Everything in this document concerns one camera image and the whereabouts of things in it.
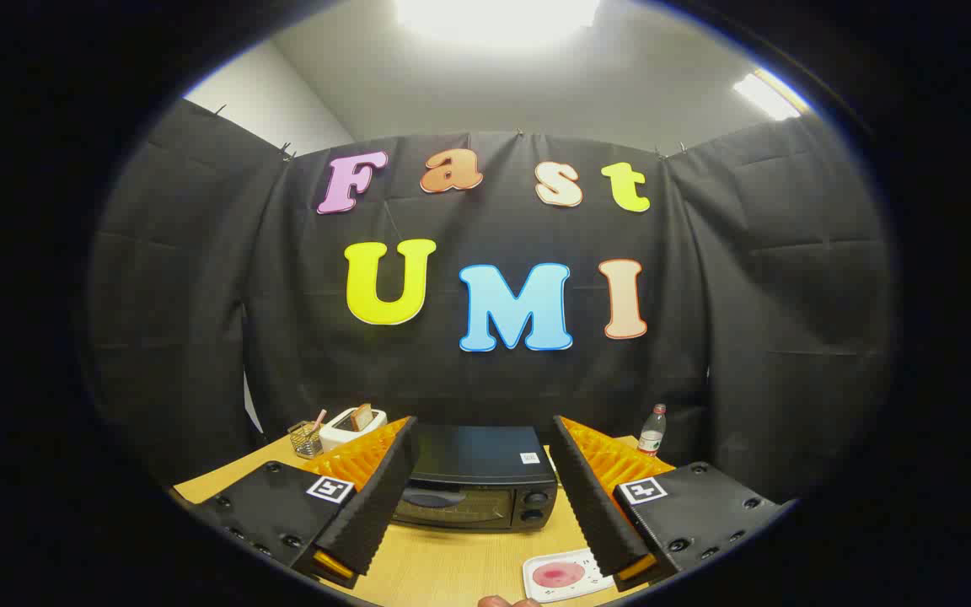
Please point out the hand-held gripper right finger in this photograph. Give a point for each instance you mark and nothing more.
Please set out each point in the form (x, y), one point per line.
(591, 497)

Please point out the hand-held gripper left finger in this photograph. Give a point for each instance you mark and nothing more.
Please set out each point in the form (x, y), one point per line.
(384, 489)

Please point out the pink ham slice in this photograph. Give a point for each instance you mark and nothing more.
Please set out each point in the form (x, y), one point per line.
(558, 575)

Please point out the black toaster oven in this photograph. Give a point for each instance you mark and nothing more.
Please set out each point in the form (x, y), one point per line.
(477, 459)

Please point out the white square plate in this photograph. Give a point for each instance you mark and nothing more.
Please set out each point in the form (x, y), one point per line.
(540, 592)

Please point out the white bread toaster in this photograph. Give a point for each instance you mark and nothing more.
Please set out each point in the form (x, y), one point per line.
(342, 438)

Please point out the brown bread slice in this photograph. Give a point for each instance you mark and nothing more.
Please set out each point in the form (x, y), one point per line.
(362, 416)

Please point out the clear plastic water bottle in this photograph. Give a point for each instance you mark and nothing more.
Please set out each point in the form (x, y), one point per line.
(652, 434)

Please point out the black backdrop cloth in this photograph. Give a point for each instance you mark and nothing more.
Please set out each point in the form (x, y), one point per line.
(705, 337)

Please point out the narrow ceiling light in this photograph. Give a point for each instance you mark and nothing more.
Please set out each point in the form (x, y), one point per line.
(768, 94)

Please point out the large ceiling light panel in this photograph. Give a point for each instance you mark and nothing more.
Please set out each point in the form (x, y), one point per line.
(494, 17)

